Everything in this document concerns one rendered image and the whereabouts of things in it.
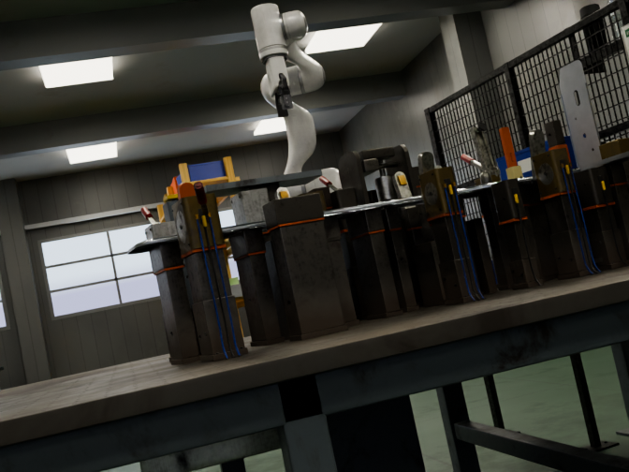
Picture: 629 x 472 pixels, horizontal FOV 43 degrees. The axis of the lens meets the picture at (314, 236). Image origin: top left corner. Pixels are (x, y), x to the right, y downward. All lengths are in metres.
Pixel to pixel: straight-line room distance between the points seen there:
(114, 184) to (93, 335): 2.19
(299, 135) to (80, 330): 9.28
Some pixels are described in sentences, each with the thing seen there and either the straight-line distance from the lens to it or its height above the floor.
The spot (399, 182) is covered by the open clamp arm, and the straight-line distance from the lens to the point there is 2.41.
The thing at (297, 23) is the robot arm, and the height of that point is 1.58.
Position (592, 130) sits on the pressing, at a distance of 2.64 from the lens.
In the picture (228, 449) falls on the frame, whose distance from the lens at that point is 1.71.
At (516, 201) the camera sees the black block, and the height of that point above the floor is 0.93.
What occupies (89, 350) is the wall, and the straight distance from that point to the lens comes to 11.85.
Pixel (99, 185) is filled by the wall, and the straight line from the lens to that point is 12.04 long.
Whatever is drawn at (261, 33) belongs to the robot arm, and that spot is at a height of 1.58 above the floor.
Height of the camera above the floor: 0.79
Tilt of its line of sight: 4 degrees up
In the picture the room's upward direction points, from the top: 12 degrees counter-clockwise
